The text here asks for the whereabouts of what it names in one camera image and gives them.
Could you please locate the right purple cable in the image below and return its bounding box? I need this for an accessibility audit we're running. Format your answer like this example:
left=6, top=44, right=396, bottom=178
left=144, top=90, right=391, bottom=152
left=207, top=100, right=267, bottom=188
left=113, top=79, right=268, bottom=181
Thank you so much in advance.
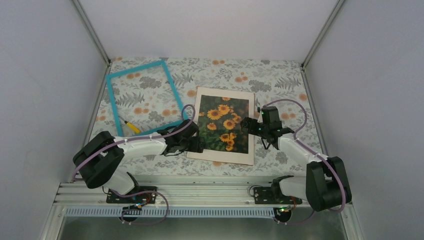
left=263, top=98, right=347, bottom=214

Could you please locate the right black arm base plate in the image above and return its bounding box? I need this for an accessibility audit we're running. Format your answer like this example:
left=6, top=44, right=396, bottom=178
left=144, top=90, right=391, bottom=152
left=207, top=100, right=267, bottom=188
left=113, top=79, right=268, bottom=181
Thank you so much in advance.
left=247, top=185, right=303, bottom=205

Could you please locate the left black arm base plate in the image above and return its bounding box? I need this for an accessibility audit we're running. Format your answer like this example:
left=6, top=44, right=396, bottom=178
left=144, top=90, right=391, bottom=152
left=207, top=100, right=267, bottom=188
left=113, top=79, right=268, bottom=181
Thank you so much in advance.
left=106, top=186, right=158, bottom=205

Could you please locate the teal wooden picture frame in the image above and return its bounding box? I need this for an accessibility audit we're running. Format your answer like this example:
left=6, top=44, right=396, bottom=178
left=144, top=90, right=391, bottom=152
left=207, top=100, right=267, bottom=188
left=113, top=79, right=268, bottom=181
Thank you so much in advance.
left=106, top=60, right=193, bottom=137

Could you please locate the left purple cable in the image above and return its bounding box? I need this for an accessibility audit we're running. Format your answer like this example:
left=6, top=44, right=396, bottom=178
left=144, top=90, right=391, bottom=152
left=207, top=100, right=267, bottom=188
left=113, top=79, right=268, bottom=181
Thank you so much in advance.
left=71, top=104, right=196, bottom=182

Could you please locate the right aluminium corner post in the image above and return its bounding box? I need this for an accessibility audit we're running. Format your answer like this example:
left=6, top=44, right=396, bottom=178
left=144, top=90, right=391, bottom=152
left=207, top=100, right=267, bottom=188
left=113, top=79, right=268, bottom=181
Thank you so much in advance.
left=301, top=0, right=346, bottom=71

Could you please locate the aluminium corner post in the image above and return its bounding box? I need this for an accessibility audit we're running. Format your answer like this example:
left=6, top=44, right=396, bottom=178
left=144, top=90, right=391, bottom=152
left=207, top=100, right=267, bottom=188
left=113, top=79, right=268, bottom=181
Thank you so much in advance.
left=301, top=0, right=346, bottom=71
left=70, top=0, right=111, bottom=66

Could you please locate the grey slotted cable duct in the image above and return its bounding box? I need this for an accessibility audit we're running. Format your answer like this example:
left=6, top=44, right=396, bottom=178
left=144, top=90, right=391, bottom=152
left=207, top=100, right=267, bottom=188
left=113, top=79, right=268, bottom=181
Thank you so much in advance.
left=64, top=206, right=275, bottom=219

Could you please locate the floral patterned table mat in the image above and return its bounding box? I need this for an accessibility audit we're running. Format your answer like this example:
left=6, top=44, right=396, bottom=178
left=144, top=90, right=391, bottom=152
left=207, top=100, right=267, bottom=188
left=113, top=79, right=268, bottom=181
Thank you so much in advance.
left=77, top=56, right=332, bottom=178

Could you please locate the sunflower photo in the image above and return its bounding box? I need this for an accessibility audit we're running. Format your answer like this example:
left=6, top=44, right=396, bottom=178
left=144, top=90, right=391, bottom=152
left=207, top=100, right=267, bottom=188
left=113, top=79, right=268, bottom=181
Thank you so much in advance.
left=197, top=95, right=249, bottom=154

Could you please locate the purple cable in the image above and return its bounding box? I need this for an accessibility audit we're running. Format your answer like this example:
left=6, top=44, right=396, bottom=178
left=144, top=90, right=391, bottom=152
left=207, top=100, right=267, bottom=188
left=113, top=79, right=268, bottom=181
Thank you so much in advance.
left=263, top=98, right=347, bottom=214
left=71, top=104, right=196, bottom=182

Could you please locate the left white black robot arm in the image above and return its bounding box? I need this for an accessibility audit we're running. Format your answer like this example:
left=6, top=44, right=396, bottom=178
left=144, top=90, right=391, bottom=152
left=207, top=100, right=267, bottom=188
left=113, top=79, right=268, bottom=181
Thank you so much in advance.
left=72, top=119, right=206, bottom=203

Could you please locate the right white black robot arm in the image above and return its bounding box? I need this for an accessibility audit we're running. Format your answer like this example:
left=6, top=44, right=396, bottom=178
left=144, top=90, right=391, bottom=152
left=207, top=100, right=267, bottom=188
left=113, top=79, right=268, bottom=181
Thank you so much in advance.
left=240, top=106, right=352, bottom=212

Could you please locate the aluminium mounting rail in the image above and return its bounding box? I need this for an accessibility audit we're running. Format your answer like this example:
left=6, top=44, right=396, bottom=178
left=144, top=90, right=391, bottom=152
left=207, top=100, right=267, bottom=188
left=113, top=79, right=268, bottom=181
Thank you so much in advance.
left=53, top=175, right=310, bottom=208

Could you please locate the white mat board passepartout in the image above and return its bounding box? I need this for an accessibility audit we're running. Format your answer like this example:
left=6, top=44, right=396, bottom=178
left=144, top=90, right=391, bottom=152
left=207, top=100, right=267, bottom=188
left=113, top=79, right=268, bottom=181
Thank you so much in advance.
left=187, top=87, right=255, bottom=166

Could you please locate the yellow black screwdriver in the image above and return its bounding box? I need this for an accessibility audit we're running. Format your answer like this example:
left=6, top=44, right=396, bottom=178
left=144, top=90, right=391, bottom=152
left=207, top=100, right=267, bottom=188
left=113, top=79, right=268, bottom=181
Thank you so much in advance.
left=119, top=116, right=141, bottom=134

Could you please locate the left aluminium corner post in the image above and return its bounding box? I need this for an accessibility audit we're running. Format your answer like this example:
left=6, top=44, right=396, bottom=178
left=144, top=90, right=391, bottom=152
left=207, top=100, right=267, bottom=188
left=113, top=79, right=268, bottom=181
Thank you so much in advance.
left=70, top=0, right=111, bottom=66

